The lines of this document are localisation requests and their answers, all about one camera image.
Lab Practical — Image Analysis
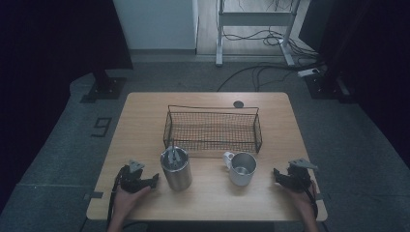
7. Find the steel mug with white handle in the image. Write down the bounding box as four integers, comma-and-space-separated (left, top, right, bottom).
222, 151, 258, 188

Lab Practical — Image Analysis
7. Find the black stand base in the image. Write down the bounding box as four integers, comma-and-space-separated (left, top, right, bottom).
304, 72, 356, 104
79, 69, 128, 104

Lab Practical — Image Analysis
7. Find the hand-held gripper black cable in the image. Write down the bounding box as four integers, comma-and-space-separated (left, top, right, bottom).
106, 166, 126, 228
303, 182, 320, 220

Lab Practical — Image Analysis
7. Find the person's left hand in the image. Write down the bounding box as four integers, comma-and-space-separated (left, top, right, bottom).
111, 184, 153, 220

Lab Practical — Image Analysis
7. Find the tangle of black floor cables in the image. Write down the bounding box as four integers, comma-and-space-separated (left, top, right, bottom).
221, 28, 320, 60

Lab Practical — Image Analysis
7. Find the black wire mesh basket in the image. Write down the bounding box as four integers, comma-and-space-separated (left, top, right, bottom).
162, 104, 263, 155

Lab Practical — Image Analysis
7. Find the right hand-held gripper black cable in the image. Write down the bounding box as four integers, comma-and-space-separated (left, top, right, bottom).
303, 182, 320, 220

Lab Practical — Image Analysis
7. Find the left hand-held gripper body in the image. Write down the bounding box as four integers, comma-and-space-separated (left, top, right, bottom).
119, 159, 146, 194

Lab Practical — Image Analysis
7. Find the stainless steel tumbler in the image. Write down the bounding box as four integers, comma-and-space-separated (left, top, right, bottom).
160, 146, 193, 191

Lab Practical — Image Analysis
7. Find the white cabinet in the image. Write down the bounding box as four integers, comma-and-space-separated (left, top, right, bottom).
112, 0, 199, 55

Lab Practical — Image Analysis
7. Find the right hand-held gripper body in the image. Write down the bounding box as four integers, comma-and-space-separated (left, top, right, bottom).
287, 158, 319, 194

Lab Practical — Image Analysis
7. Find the white metal desk frame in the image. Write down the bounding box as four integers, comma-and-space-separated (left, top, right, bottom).
215, 0, 303, 68

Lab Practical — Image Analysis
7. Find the white power strip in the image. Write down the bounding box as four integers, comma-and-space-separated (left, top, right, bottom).
296, 67, 321, 78

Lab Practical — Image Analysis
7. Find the long black floor cable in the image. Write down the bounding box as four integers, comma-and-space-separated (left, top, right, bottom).
217, 62, 325, 93

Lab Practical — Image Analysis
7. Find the dark curtain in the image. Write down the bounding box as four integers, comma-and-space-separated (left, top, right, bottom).
299, 0, 410, 168
0, 0, 134, 207

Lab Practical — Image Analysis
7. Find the left hand-held gripper black cable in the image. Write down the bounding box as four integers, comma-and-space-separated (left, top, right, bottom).
106, 166, 126, 228

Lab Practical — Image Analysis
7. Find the person's right hand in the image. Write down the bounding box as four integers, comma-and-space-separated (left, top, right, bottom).
276, 181, 319, 220

